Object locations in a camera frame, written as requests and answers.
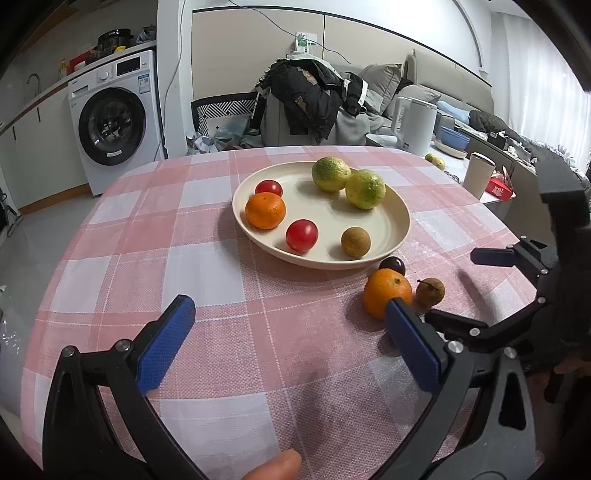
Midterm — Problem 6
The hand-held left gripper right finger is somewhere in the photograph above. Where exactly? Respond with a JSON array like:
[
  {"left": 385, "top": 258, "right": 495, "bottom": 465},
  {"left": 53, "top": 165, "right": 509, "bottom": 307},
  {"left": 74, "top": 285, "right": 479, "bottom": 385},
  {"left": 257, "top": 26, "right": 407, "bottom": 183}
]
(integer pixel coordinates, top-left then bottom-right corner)
[{"left": 369, "top": 298, "right": 539, "bottom": 480}]

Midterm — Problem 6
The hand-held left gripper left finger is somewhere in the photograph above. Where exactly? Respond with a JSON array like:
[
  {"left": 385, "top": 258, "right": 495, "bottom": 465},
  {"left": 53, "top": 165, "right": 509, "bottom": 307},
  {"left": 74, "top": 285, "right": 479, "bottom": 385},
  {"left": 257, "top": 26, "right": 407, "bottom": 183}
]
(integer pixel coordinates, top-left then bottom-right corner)
[{"left": 42, "top": 294, "right": 206, "bottom": 480}]

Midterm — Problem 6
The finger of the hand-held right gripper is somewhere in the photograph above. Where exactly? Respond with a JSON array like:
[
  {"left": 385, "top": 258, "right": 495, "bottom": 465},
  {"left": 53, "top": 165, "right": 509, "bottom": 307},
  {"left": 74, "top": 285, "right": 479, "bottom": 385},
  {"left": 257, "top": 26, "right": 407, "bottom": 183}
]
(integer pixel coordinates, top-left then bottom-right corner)
[
  {"left": 424, "top": 298, "right": 556, "bottom": 354},
  {"left": 471, "top": 237, "right": 562, "bottom": 288}
]

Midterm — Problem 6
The brown longan with stem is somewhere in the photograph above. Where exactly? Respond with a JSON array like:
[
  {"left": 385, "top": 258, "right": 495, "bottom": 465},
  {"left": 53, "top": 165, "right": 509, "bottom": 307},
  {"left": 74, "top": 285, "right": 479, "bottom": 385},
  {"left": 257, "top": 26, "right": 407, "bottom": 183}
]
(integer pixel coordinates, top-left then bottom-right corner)
[{"left": 416, "top": 277, "right": 446, "bottom": 308}]

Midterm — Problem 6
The large orange mandarin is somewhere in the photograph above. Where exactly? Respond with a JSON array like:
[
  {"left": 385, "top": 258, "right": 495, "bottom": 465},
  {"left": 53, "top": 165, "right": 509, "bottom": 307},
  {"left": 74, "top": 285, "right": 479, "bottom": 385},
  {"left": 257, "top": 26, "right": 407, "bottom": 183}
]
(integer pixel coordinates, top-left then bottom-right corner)
[{"left": 362, "top": 268, "right": 413, "bottom": 320}]

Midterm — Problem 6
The round brown longan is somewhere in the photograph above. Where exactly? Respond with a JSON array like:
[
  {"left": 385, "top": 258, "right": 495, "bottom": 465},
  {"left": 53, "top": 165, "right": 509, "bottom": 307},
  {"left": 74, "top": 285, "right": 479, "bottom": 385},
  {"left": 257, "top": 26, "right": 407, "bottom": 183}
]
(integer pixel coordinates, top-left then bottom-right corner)
[{"left": 341, "top": 227, "right": 372, "bottom": 258}]

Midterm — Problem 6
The yellow-green lemon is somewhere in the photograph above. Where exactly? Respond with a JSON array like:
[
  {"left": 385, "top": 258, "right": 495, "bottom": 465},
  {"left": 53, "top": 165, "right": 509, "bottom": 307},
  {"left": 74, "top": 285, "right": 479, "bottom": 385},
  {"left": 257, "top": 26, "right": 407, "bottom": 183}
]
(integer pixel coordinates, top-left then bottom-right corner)
[{"left": 345, "top": 169, "right": 386, "bottom": 210}]

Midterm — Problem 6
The cream round plate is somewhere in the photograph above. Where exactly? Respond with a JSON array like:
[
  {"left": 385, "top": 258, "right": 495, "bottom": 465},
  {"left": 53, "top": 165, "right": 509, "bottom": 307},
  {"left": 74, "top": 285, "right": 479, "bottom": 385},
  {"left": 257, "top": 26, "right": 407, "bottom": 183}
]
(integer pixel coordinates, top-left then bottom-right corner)
[{"left": 232, "top": 161, "right": 411, "bottom": 270}]

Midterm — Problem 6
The small orange mandarin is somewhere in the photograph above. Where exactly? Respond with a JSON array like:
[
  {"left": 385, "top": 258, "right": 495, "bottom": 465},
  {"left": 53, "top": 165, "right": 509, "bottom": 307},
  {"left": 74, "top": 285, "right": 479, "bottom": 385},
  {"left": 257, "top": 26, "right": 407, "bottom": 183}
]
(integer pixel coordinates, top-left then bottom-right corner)
[{"left": 245, "top": 192, "right": 287, "bottom": 230}]

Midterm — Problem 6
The large green lemon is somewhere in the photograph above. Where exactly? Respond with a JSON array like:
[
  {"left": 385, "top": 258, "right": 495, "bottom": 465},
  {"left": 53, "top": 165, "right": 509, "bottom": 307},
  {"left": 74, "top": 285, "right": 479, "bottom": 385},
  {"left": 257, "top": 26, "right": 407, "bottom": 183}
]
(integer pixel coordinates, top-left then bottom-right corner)
[{"left": 311, "top": 157, "right": 352, "bottom": 193}]

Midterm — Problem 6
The person's left hand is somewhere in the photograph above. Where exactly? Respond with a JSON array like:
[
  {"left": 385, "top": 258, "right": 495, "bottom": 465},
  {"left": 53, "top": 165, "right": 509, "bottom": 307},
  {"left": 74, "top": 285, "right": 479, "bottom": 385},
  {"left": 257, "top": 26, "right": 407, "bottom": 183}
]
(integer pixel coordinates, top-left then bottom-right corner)
[{"left": 242, "top": 450, "right": 303, "bottom": 480}]

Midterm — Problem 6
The pink checked tablecloth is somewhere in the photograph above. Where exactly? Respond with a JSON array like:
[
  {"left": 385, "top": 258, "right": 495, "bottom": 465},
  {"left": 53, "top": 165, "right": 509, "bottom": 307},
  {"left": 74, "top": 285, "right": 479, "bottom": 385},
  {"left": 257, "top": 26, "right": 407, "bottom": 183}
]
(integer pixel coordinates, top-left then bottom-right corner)
[{"left": 18, "top": 145, "right": 555, "bottom": 480}]

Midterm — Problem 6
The red box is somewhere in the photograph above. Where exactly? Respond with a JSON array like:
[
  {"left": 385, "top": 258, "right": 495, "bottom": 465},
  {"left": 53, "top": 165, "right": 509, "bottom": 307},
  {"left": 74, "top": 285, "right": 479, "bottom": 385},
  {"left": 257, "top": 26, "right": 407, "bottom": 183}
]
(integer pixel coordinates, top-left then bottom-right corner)
[{"left": 485, "top": 167, "right": 517, "bottom": 202}]

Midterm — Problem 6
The cream cup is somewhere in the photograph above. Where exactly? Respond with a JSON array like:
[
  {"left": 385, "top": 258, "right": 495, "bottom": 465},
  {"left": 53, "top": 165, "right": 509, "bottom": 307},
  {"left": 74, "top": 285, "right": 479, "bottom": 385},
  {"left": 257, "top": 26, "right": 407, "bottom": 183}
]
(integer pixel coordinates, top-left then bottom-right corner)
[{"left": 462, "top": 152, "right": 496, "bottom": 200}]

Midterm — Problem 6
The white shallow dish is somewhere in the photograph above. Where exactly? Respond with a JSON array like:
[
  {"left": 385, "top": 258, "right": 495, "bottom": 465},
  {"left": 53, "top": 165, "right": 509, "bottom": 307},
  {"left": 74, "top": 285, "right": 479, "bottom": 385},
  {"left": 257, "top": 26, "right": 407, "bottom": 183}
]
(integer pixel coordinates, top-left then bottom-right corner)
[{"left": 433, "top": 139, "right": 469, "bottom": 158}]

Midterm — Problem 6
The blue bowl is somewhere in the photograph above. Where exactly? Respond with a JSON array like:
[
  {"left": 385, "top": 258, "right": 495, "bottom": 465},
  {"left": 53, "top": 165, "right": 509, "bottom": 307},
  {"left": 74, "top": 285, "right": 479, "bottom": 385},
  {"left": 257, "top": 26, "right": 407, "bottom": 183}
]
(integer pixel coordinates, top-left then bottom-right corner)
[{"left": 438, "top": 126, "right": 471, "bottom": 147}]

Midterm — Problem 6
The dark grey blanket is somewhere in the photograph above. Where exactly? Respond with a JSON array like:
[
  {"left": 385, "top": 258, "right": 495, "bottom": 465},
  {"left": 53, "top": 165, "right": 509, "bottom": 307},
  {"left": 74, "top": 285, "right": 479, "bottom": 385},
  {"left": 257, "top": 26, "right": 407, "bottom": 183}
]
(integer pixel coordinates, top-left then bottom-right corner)
[{"left": 468, "top": 110, "right": 578, "bottom": 162}]

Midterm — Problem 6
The white electric kettle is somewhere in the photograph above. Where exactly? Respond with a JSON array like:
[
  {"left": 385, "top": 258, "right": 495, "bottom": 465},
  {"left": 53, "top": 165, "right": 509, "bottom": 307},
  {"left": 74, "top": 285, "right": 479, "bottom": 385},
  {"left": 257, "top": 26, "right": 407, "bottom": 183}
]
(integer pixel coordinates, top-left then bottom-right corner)
[{"left": 392, "top": 96, "right": 438, "bottom": 158}]

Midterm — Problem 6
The white curtain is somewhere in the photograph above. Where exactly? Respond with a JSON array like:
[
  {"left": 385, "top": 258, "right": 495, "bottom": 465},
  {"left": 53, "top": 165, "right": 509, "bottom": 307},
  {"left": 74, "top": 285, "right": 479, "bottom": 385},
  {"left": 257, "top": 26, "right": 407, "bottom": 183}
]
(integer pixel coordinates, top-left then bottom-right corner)
[{"left": 503, "top": 9, "right": 587, "bottom": 139}]

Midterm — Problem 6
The grey pillow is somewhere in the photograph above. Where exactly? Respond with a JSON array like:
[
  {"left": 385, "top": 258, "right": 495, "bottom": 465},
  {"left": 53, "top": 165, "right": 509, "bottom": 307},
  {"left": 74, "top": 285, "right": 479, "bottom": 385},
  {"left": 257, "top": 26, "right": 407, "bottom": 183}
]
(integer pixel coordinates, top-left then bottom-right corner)
[{"left": 359, "top": 63, "right": 403, "bottom": 116}]

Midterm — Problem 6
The white washing machine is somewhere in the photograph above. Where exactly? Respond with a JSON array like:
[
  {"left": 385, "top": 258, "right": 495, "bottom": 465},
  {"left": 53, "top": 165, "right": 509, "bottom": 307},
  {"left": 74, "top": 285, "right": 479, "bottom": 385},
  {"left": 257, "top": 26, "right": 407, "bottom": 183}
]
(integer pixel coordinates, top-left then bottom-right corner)
[{"left": 68, "top": 50, "right": 165, "bottom": 197}]

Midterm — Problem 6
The white kitchen counter cabinet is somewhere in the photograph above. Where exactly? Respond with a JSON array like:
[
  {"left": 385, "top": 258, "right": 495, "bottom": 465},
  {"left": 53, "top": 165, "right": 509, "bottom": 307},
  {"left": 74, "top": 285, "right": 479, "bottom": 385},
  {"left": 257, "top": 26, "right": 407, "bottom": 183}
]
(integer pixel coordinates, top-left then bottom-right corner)
[{"left": 0, "top": 78, "right": 93, "bottom": 214}]

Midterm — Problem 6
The chair with patterned back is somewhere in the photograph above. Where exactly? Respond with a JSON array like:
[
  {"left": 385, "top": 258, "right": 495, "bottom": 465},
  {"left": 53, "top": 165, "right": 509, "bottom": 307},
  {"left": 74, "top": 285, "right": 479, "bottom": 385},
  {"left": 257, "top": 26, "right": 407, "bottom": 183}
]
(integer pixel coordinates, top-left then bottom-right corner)
[{"left": 191, "top": 92, "right": 260, "bottom": 140}]

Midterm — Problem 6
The pile of dark clothes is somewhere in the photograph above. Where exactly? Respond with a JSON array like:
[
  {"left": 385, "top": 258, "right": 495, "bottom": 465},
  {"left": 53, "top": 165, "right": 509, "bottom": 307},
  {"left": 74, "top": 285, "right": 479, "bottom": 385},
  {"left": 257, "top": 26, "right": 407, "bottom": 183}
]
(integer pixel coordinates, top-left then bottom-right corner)
[{"left": 252, "top": 54, "right": 393, "bottom": 149}]

